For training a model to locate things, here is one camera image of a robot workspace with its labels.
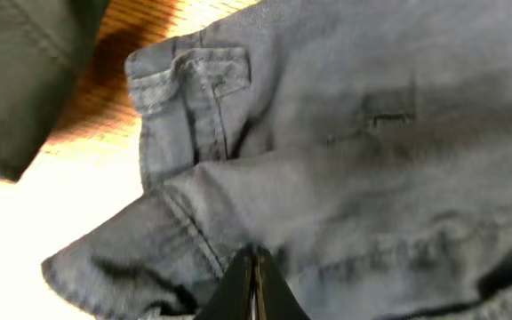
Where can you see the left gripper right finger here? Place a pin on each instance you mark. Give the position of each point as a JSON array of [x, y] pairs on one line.
[[274, 299]]

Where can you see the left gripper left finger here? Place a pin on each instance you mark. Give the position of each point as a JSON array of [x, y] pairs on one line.
[[232, 299]]

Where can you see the dark navy blue shorts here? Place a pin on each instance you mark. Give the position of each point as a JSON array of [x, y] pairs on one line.
[[366, 143]]

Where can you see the black folded garment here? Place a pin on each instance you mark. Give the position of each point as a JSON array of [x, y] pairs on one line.
[[45, 46]]

